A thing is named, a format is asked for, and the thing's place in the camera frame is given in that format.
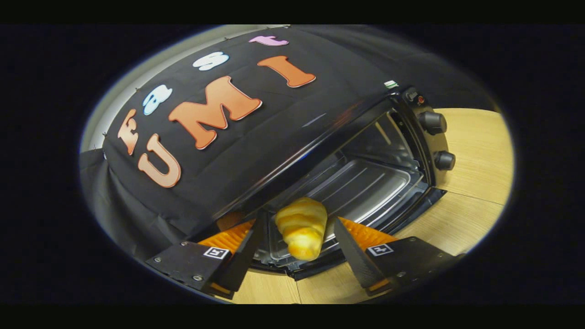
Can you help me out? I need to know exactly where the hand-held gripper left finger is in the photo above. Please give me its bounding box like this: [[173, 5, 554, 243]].
[[146, 212, 268, 300]]

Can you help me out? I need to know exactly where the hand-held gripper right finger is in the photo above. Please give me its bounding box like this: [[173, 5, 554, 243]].
[[334, 217, 464, 297]]

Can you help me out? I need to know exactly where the golden croissant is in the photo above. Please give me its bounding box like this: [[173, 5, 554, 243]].
[[274, 196, 329, 261]]

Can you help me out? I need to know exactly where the black toaster oven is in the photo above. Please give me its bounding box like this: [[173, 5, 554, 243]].
[[190, 86, 457, 280]]

